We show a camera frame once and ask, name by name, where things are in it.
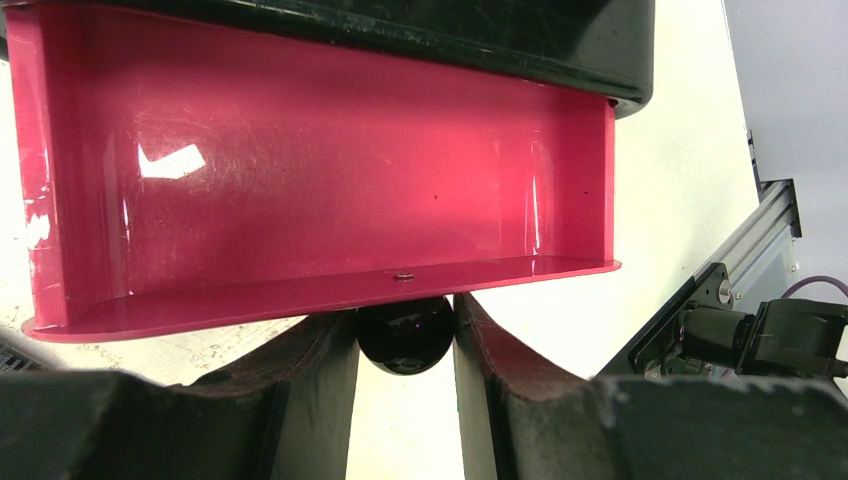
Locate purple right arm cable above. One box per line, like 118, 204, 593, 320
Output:
780, 275, 848, 301

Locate aluminium frame rail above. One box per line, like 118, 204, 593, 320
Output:
599, 178, 803, 379

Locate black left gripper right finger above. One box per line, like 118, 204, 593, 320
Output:
454, 294, 847, 479

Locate pink drawer with black knob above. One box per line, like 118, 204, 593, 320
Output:
4, 1, 617, 343

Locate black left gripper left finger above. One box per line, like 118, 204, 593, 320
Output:
1, 311, 358, 479

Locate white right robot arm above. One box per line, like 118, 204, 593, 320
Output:
676, 298, 847, 380

